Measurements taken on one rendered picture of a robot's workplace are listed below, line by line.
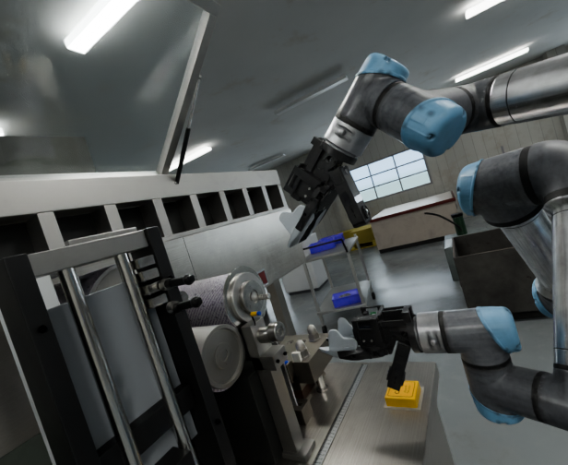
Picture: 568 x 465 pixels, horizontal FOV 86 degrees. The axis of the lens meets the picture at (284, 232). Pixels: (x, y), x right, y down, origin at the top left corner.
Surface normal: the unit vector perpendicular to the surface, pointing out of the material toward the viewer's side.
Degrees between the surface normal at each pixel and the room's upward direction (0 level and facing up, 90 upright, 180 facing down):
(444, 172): 90
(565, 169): 58
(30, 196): 90
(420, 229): 90
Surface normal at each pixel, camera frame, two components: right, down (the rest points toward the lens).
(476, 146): -0.45, 0.18
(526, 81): -0.87, -0.14
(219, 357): 0.82, -0.23
